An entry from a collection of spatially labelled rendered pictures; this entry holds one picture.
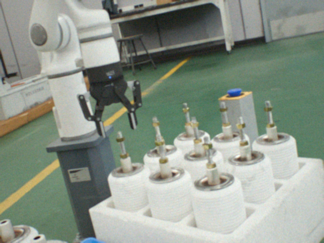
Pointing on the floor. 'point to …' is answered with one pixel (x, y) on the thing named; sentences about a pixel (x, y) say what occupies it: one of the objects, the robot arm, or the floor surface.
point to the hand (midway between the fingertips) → (117, 127)
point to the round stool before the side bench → (135, 52)
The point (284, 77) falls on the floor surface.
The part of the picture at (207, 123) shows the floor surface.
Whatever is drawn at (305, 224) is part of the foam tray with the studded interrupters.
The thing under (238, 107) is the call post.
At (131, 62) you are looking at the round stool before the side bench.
